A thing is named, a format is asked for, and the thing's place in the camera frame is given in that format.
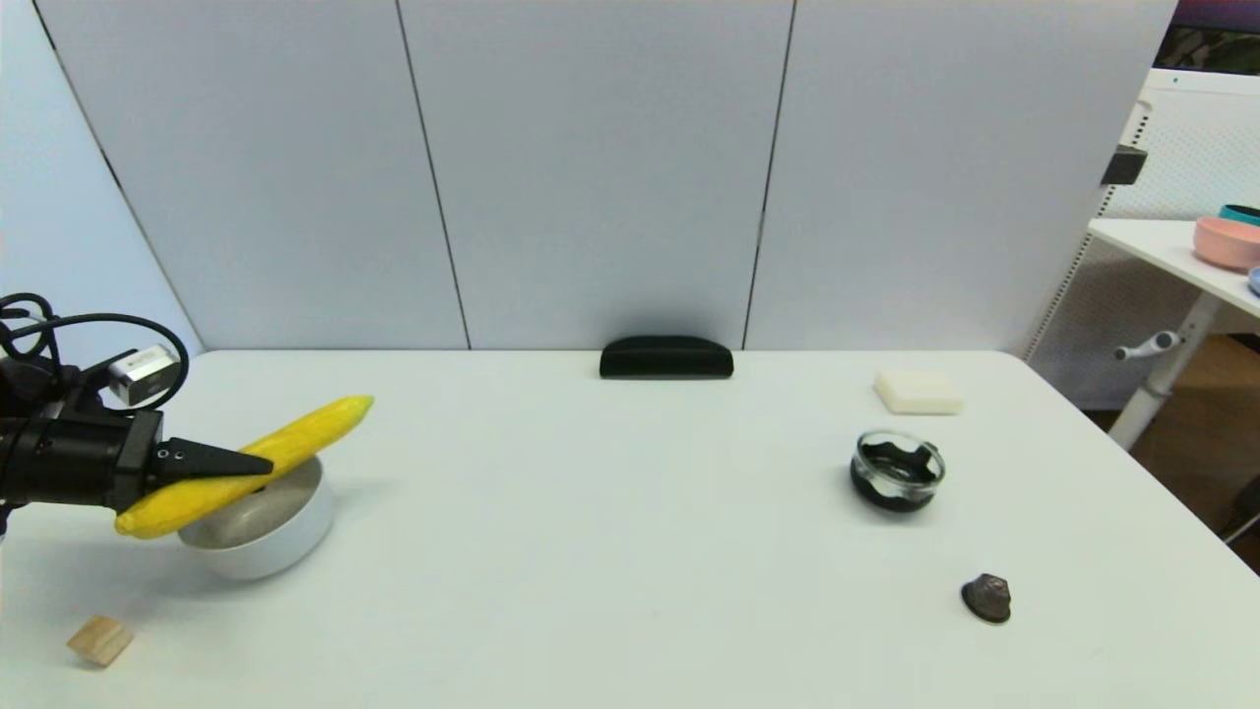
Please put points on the white side table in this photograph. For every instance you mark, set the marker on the white side table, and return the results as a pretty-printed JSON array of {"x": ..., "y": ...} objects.
[{"x": 1171, "y": 251}]

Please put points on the beige round bowl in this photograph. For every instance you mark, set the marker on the beige round bowl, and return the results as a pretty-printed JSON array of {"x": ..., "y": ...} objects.
[{"x": 276, "y": 537}]

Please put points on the small wooden block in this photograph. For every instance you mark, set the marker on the small wooden block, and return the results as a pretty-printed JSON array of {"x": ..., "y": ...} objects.
[{"x": 99, "y": 640}]

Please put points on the glass cup with black liquid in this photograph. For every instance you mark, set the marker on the glass cup with black liquid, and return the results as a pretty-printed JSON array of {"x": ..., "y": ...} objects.
[{"x": 898, "y": 487}]

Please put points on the black partition clamp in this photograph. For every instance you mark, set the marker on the black partition clamp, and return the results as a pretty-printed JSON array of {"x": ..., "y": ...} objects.
[{"x": 1125, "y": 163}]

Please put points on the teal bowl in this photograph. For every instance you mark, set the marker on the teal bowl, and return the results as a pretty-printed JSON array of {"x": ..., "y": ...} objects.
[{"x": 1242, "y": 212}]

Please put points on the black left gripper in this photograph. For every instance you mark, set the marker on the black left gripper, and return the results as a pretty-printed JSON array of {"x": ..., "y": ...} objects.
[{"x": 141, "y": 460}]

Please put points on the yellow banana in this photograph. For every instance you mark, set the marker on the yellow banana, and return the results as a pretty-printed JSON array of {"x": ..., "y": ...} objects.
[{"x": 315, "y": 433}]

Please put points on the small dark brown shell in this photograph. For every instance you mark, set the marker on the small dark brown shell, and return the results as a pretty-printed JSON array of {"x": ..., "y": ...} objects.
[{"x": 987, "y": 599}]

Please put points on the white pegboard panel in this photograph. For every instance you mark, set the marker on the white pegboard panel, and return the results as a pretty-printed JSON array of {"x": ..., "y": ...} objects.
[{"x": 1201, "y": 138}]

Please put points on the pink bowl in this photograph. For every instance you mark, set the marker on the pink bowl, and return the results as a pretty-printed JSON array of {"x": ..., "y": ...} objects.
[{"x": 1228, "y": 242}]

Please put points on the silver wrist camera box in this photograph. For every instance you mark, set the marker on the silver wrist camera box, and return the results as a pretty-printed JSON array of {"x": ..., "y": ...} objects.
[{"x": 146, "y": 374}]

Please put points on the white soap bar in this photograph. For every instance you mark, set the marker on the white soap bar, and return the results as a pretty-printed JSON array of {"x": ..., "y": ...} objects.
[{"x": 919, "y": 391}]

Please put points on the black oblong case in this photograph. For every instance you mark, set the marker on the black oblong case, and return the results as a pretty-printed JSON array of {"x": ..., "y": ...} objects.
[{"x": 666, "y": 356}]

